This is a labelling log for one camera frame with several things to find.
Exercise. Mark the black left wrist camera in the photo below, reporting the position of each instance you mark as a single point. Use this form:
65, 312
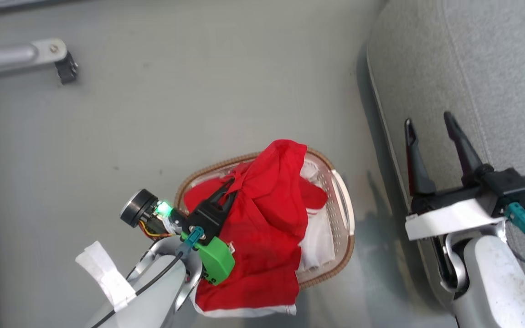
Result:
138, 207

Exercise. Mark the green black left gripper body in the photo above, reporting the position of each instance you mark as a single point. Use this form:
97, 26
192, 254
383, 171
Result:
215, 258

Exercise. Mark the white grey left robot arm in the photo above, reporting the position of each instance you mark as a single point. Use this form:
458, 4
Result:
153, 300

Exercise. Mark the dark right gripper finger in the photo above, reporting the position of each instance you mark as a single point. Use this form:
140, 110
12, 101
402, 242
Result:
417, 168
465, 150

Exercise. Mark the white tape strip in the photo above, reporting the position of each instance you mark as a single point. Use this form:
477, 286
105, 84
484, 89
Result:
107, 273

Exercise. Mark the grey fabric sofa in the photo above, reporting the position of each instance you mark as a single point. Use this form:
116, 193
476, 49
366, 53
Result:
495, 68

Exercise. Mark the black caster wheel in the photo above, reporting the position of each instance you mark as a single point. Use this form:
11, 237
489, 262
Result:
66, 68

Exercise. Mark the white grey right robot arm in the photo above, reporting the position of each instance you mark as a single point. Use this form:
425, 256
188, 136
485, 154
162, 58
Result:
499, 282

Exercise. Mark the grey partition foot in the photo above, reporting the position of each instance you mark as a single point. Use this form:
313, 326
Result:
7, 57

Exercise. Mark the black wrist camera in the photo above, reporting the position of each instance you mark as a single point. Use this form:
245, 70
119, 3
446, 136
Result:
513, 189
138, 207

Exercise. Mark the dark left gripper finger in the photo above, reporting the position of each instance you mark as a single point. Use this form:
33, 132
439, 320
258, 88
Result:
217, 193
229, 202

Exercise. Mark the red garment with white trim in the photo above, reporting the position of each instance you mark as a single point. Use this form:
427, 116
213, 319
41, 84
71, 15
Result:
267, 218

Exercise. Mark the white laundry basket brown rim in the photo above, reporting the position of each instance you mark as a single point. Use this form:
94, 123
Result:
342, 214

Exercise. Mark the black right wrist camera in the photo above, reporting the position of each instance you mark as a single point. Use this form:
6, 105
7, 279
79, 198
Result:
513, 189

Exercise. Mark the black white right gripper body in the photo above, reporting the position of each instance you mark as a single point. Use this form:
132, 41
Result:
449, 216

